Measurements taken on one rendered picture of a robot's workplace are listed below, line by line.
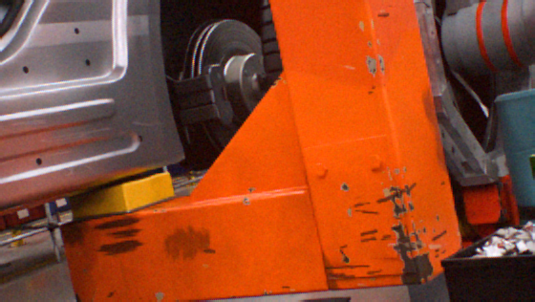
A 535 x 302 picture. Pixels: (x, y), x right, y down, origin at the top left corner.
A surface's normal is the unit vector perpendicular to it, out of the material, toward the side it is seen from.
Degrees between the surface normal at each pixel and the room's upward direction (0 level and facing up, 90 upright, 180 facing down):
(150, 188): 90
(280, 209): 90
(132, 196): 90
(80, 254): 90
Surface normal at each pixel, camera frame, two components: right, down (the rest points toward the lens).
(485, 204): -0.55, -0.02
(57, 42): 0.83, -0.14
